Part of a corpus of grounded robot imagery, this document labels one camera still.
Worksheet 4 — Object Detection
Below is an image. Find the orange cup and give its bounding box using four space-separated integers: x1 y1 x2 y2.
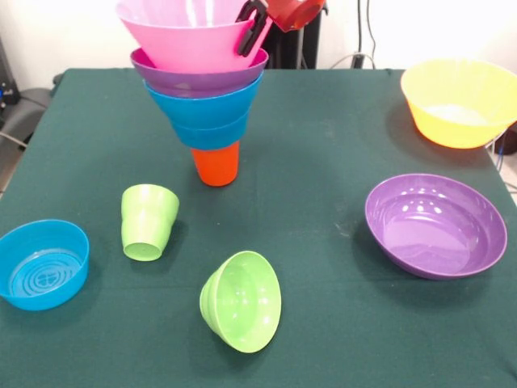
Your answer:
190 141 241 188

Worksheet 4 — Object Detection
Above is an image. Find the yellow-orange bowl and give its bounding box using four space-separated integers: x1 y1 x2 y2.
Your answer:
400 59 517 150

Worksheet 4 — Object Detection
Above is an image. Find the black equipment rack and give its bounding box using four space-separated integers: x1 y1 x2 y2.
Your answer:
0 38 20 122

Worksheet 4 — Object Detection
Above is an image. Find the purple bowl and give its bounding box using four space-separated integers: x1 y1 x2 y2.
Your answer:
364 173 508 280
129 47 270 99

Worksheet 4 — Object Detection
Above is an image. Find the small green bowl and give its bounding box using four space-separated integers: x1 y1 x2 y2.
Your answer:
199 251 283 355

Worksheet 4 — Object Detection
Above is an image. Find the green cup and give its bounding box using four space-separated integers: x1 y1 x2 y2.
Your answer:
120 183 181 263

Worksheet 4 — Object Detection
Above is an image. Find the dark green tablecloth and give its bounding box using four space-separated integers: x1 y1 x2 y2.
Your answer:
0 67 517 388

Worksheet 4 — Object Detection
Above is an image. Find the pink bowl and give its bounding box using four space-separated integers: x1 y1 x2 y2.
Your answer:
115 0 274 70

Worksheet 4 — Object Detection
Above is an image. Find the grey floor cable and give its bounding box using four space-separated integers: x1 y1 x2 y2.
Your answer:
0 131 28 149

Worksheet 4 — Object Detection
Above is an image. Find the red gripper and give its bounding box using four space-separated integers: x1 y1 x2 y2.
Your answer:
234 0 326 57

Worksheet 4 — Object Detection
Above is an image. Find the blue bowl with ringed bottom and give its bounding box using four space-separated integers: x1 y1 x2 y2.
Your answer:
171 112 250 150
0 219 90 312

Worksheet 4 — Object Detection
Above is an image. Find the black plug with grey cable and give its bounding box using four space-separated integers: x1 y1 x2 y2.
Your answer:
330 51 375 70

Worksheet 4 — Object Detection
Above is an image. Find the light blue cable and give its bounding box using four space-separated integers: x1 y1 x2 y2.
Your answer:
490 129 511 173

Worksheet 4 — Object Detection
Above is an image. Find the black rounded seat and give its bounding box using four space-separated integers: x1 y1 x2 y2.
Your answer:
6 86 54 141

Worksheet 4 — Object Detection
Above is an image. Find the deep smooth blue bowl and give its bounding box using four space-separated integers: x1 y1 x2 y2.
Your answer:
144 75 263 133

